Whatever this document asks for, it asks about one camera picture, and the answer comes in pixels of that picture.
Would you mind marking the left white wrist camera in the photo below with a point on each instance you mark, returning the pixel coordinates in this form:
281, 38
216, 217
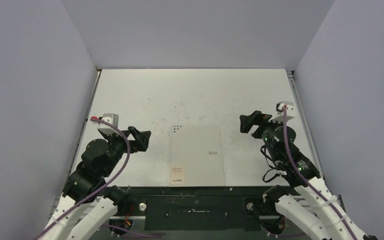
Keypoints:
107, 122

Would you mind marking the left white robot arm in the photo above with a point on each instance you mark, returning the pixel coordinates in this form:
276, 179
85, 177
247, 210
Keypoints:
89, 197

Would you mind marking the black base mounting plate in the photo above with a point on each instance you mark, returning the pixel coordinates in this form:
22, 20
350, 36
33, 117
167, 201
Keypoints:
196, 208

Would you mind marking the aluminium frame rail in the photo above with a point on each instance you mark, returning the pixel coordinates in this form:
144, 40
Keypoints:
319, 223

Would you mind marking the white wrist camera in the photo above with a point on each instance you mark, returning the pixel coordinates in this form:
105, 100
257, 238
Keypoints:
285, 111
107, 122

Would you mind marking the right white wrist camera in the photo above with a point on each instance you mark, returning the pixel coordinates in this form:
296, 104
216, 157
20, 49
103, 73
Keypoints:
285, 111

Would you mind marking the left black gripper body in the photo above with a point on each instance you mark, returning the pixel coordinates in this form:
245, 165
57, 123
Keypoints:
118, 147

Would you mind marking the cream and black file folder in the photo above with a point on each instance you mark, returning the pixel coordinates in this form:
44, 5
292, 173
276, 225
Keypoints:
196, 158

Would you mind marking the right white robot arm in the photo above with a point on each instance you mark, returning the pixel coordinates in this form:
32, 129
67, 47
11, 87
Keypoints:
302, 175

